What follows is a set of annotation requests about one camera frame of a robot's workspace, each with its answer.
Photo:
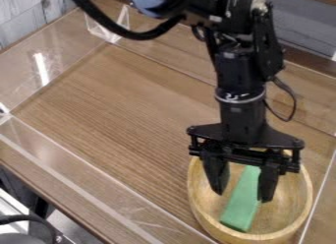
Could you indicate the clear acrylic tray wall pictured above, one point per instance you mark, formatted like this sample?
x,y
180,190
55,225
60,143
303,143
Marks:
x,y
93,130

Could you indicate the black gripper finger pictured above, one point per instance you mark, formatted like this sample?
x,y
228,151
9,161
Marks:
x,y
216,168
268,181

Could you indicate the green rectangular block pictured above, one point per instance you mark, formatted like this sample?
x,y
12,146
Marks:
x,y
243,203

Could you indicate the clear acrylic corner bracket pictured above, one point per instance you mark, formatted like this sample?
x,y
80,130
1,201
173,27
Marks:
x,y
99,31

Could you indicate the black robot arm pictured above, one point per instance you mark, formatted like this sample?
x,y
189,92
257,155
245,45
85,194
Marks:
x,y
236,28

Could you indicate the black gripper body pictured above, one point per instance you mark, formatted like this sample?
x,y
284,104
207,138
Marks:
x,y
244,139

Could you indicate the brown wooden bowl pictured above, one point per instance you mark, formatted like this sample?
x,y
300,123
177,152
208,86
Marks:
x,y
277,219

